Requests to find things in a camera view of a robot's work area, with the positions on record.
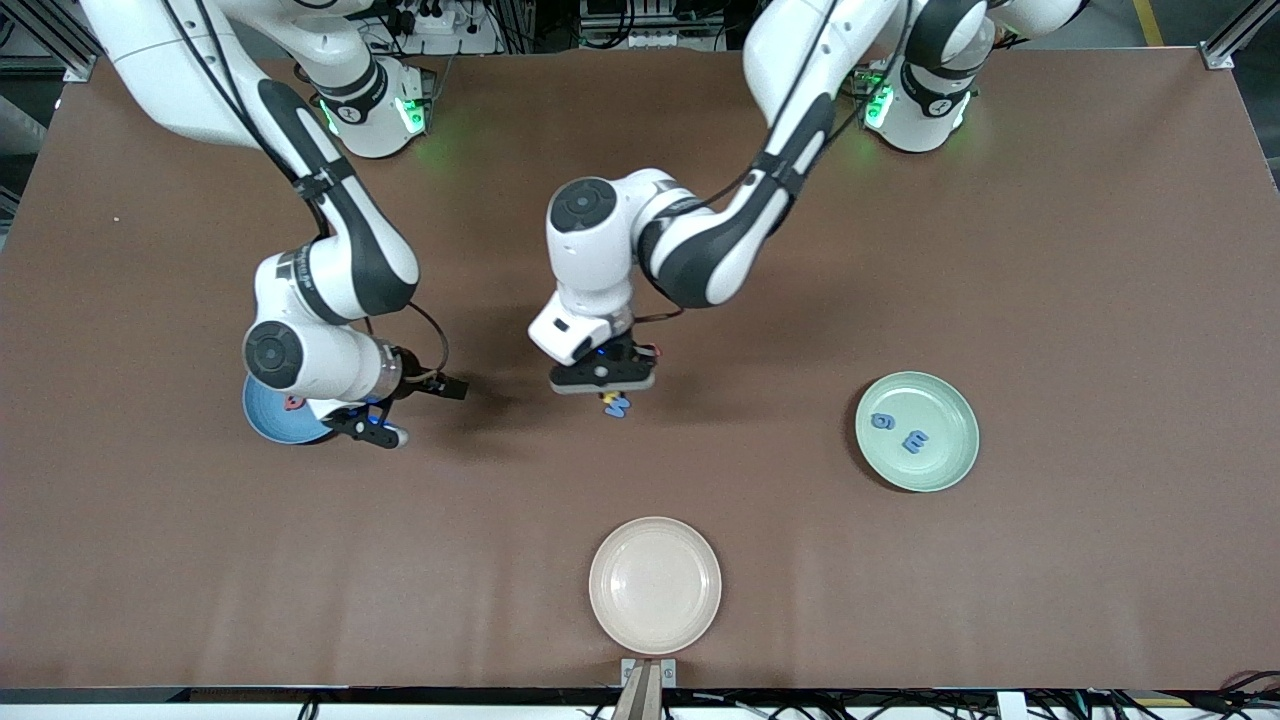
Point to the blue letter g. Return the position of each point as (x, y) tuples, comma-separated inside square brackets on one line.
[(874, 420)]

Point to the blue lowercase letter m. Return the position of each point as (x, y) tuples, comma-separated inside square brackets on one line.
[(915, 441)]

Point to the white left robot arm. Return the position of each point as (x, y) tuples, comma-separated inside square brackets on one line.
[(800, 60)]

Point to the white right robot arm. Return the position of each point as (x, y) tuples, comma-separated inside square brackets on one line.
[(170, 70)]

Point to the blue uppercase letter M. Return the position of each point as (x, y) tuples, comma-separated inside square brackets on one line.
[(620, 408)]

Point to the blue plate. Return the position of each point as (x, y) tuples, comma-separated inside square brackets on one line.
[(270, 425)]

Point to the beige plate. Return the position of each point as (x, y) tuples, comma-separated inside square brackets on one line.
[(655, 585)]

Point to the green plate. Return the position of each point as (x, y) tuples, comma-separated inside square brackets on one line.
[(940, 400)]

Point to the brown table cover sheet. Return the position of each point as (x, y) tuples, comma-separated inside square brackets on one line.
[(640, 200)]

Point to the black table edge profile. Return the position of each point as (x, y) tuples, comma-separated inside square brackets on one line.
[(400, 694)]

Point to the equipment rack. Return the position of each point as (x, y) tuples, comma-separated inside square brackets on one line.
[(650, 25)]

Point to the white power strip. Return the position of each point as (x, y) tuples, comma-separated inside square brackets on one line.
[(450, 25)]

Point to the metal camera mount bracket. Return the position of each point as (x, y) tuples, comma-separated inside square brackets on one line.
[(640, 700)]

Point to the aluminium frame post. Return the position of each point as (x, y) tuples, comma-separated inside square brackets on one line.
[(78, 68), (1218, 58)]

